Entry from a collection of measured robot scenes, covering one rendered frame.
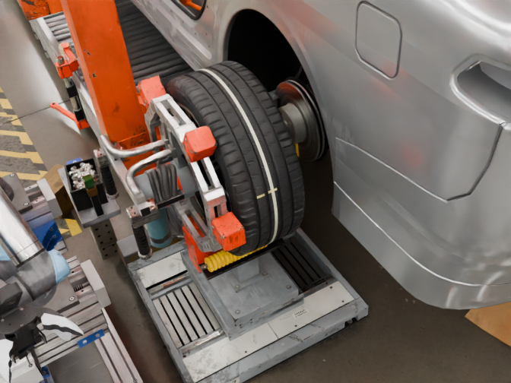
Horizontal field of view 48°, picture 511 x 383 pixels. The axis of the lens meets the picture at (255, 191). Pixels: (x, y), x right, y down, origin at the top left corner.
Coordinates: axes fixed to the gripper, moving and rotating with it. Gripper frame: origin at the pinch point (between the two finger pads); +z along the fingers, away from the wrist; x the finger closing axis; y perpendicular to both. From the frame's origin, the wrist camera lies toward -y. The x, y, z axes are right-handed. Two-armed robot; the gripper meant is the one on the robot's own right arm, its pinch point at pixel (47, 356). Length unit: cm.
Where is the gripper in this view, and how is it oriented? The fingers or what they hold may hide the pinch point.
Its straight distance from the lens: 115.5
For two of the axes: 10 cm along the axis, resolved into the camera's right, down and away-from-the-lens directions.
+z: 7.2, 4.3, -5.4
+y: -0.3, 8.0, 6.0
